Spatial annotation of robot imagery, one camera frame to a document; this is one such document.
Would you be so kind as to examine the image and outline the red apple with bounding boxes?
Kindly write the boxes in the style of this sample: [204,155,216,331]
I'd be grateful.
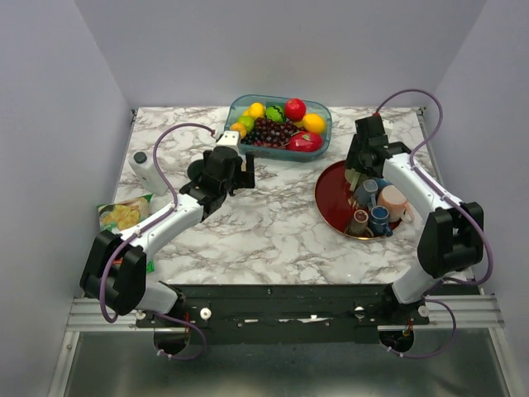
[284,98,307,122]

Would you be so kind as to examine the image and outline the grey blue mug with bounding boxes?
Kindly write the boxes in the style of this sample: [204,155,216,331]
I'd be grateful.
[353,179,379,209]

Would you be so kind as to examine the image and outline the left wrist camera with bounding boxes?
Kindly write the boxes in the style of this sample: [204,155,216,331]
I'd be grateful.
[216,130,241,151]

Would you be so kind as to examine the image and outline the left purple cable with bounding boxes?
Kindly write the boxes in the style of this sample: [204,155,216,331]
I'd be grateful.
[98,122,218,361]

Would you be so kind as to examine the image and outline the red round tray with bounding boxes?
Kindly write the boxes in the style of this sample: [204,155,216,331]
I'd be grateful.
[314,160,405,241]

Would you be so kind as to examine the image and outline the pink dragon fruit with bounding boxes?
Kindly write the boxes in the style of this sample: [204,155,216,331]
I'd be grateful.
[286,132,323,153]

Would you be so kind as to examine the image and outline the dark grey mug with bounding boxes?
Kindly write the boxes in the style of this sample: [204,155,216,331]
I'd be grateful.
[187,159,205,180]

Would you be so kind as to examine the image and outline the light green mug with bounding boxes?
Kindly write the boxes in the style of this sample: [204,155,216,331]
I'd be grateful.
[344,169,366,192]

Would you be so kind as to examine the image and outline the yellow pear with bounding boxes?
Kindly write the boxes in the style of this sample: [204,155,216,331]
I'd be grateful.
[243,102,266,120]

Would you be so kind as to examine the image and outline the pink mug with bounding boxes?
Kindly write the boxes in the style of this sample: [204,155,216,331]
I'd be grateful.
[377,184,415,223]

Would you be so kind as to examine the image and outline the green chips bag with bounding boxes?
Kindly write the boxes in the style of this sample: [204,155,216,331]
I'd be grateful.
[97,194,156,275]

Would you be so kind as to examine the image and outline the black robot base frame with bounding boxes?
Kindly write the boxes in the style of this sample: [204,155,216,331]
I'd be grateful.
[136,279,431,347]

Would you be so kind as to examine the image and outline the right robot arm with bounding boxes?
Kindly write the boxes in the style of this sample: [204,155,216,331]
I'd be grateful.
[346,113,484,324]

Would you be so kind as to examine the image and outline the yellow lemon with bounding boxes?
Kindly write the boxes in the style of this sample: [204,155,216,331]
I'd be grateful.
[302,113,326,135]

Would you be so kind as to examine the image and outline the green striped melon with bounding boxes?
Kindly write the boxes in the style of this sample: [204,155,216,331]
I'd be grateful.
[264,105,286,122]

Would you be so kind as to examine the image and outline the dark blue mug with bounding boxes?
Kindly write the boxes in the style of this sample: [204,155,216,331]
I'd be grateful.
[369,205,393,237]

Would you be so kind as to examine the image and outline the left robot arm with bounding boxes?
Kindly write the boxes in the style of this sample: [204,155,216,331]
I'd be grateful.
[79,146,255,327]

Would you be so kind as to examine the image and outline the brown mug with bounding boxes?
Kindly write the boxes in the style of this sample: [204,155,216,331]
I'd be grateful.
[345,209,374,238]

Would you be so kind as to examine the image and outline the dark purple grape bunch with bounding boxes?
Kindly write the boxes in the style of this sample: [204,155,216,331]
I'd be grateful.
[242,118,302,146]

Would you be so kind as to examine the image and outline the green lime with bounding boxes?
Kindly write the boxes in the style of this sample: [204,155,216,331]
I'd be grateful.
[237,115,255,132]

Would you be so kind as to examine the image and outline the white bottle black cap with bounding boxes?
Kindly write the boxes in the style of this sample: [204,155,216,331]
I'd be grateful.
[128,151,168,196]

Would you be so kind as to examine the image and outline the orange mandarin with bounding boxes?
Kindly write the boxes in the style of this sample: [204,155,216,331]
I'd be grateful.
[230,122,247,139]

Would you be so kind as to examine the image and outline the red grape bunch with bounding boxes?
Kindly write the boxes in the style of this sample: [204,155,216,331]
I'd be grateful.
[253,141,288,150]

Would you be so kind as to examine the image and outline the teal plastic fruit tub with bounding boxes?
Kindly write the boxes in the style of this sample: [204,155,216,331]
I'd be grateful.
[225,94,332,162]

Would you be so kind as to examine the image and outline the light blue mug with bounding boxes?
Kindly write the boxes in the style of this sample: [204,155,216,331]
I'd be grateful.
[374,178,392,190]

